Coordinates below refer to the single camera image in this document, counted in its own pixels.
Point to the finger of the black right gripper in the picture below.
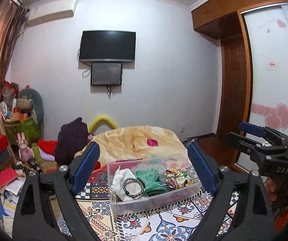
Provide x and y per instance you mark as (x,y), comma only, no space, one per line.
(262,132)
(248,146)

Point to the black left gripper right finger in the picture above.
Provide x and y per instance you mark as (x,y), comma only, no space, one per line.
(253,217)

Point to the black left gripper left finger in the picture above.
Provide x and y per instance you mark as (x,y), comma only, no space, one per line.
(34,217)

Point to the floral yellow scrunchie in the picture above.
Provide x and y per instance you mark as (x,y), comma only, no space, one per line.
(175,179)

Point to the green knitted cloth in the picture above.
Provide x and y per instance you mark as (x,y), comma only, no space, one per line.
(150,178)

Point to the white drawstring pouch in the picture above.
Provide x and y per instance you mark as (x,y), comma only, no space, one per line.
(116,186)

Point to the clear plastic storage bin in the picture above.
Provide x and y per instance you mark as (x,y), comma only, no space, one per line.
(146,203)

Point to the black white braided hair band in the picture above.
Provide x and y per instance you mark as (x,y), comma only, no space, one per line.
(133,187)

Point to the orange sleeve forearm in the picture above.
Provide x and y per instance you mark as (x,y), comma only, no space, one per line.
(281,221)

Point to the right hand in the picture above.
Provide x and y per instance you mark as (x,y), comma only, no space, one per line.
(272,188)

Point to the red book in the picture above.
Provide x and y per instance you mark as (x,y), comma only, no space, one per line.
(7,176)

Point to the brown wooden door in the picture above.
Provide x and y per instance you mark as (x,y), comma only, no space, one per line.
(234,88)

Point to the pink rabbit figurine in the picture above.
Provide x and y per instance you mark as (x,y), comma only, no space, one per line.
(24,151)

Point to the patterned tablecloth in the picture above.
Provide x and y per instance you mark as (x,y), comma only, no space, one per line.
(174,222)

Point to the red cloth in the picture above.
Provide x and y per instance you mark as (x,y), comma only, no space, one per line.
(48,146)

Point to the green storage box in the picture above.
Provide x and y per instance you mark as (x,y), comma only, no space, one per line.
(31,131)

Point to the white wardrobe sliding door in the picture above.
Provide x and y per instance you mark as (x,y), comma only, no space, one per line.
(267,29)

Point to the dark purple garment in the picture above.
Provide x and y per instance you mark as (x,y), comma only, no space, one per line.
(73,137)

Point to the beige fleece blanket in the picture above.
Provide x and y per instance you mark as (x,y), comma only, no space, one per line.
(138,142)

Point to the thin wooden stick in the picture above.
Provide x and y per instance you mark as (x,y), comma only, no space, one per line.
(148,228)

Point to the grey plush toy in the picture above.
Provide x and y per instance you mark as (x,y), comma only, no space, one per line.
(30,100)

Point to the wooden overhead cabinet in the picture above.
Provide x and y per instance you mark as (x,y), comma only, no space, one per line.
(219,19)

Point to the white air conditioner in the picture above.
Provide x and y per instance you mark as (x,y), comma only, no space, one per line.
(52,11)

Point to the small wall monitor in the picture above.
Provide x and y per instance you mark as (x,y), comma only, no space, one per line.
(106,74)

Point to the large wall television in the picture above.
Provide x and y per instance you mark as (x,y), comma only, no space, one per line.
(114,46)

